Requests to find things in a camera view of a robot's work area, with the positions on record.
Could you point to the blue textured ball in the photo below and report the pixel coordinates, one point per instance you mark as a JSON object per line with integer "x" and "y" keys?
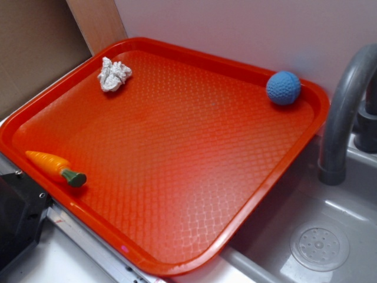
{"x": 283, "y": 88}

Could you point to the grey curved faucet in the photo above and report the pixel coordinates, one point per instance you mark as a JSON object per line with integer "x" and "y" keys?
{"x": 353, "y": 106}

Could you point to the brown cardboard panel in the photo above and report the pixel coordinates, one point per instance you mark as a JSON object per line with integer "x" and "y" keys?
{"x": 40, "y": 42}

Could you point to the orange toy carrot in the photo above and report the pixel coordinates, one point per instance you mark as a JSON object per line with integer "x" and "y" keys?
{"x": 56, "y": 168}

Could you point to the grey toy sink basin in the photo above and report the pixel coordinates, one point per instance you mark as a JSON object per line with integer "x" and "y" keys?
{"x": 306, "y": 231}

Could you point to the crumpled white paper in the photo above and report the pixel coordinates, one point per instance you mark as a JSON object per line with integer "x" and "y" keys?
{"x": 113, "y": 75}

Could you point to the orange plastic tray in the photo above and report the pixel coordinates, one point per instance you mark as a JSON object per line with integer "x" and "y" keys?
{"x": 176, "y": 159}

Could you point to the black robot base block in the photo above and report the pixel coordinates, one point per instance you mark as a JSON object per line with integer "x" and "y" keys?
{"x": 24, "y": 205}

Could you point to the wooden board strip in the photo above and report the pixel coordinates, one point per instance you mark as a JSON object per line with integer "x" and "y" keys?
{"x": 99, "y": 22}

